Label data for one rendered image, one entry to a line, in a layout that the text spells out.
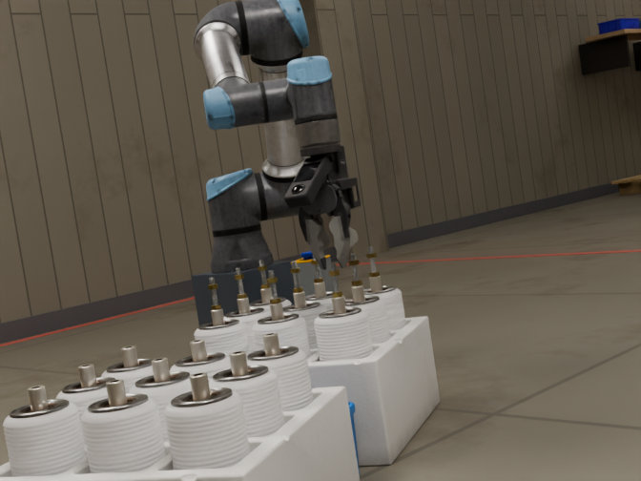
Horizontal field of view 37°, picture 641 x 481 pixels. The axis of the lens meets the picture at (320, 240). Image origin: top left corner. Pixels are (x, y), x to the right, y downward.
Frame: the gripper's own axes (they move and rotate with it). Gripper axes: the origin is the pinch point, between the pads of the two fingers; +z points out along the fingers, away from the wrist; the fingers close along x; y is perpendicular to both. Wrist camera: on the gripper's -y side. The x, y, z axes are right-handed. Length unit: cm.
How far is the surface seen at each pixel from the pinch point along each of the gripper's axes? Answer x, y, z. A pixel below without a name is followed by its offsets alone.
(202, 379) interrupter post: -13, -53, 7
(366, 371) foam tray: -7.4, -5.6, 18.2
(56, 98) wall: 228, 158, -63
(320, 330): 1.6, -3.9, 11.3
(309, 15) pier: 185, 305, -98
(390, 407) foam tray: -8.3, -1.0, 25.5
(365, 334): -4.8, 0.2, 13.1
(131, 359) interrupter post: 15.0, -36.1, 8.0
